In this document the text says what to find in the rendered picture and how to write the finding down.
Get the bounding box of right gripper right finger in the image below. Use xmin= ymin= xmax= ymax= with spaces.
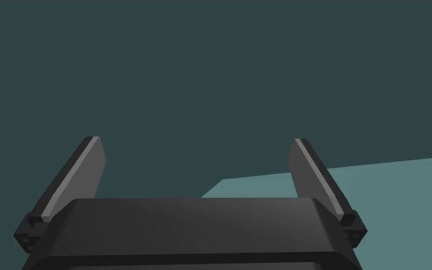
xmin=288 ymin=138 xmax=368 ymax=249

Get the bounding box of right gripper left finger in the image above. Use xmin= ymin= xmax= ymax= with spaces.
xmin=13 ymin=136 xmax=107 ymax=253

